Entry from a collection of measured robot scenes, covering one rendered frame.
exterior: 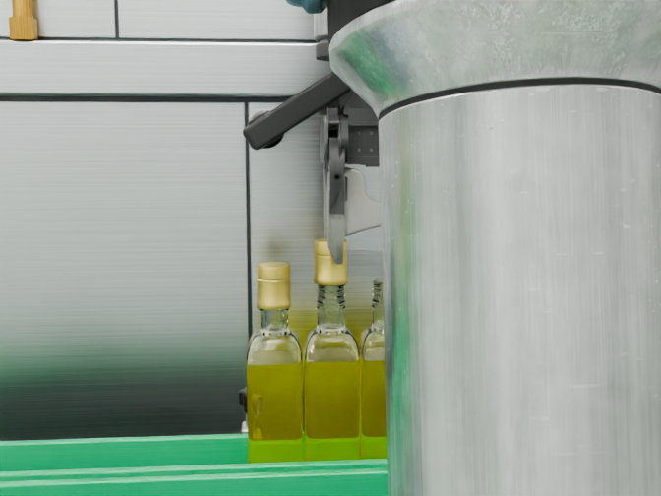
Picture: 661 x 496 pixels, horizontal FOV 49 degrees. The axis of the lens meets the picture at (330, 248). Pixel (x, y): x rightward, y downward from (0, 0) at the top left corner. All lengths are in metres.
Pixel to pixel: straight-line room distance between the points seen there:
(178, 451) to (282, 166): 0.34
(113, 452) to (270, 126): 0.39
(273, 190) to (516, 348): 0.67
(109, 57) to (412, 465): 0.72
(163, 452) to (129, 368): 0.14
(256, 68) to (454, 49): 0.67
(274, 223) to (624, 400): 0.68
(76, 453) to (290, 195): 0.37
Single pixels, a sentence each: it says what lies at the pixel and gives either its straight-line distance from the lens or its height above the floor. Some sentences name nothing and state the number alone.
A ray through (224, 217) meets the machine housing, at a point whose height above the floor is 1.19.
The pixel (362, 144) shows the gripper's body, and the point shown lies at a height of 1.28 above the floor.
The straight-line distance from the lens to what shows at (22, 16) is 0.90.
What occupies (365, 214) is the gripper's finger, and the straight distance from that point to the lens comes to 0.70.
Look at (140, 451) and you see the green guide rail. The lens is 0.84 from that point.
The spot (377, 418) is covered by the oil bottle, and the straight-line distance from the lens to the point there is 0.76.
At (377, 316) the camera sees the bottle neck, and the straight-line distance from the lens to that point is 0.74.
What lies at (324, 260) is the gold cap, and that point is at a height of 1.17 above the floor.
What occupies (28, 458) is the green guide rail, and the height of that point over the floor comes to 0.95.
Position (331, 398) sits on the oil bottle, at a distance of 0.74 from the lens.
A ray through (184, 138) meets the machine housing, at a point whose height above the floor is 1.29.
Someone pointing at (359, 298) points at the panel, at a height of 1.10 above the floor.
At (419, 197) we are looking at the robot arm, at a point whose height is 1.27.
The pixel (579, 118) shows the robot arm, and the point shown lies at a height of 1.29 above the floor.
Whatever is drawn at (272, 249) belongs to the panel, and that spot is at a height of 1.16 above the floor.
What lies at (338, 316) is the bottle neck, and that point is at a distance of 0.73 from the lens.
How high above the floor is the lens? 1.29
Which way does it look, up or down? 9 degrees down
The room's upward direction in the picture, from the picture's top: straight up
